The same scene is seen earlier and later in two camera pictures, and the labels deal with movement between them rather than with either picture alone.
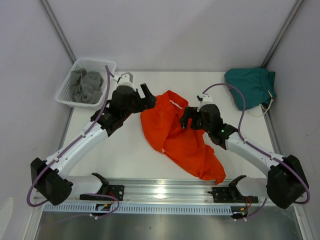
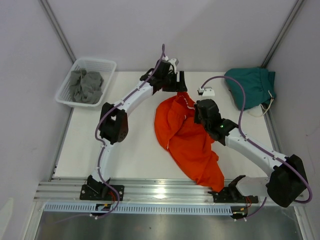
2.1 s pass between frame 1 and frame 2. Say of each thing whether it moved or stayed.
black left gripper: moved
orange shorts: moved
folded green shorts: stayed
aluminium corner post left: stayed
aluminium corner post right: stayed
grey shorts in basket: stayed
